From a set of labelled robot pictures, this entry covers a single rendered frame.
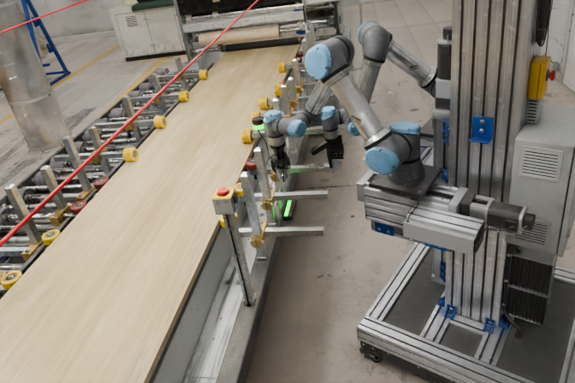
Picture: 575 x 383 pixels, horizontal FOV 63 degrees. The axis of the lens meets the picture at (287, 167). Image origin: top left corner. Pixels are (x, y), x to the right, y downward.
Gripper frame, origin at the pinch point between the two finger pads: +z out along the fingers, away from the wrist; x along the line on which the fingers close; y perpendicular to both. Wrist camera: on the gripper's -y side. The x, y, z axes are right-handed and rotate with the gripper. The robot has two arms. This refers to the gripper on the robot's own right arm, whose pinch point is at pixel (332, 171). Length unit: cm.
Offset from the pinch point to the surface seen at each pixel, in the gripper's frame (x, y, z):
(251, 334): -96, -25, 12
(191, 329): -95, -49, 11
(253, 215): -56, -28, -13
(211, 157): 8, -67, -9
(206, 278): -72, -49, 6
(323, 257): 28, -17, 82
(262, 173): -30.8, -27.9, -19.1
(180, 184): -19, -76, -9
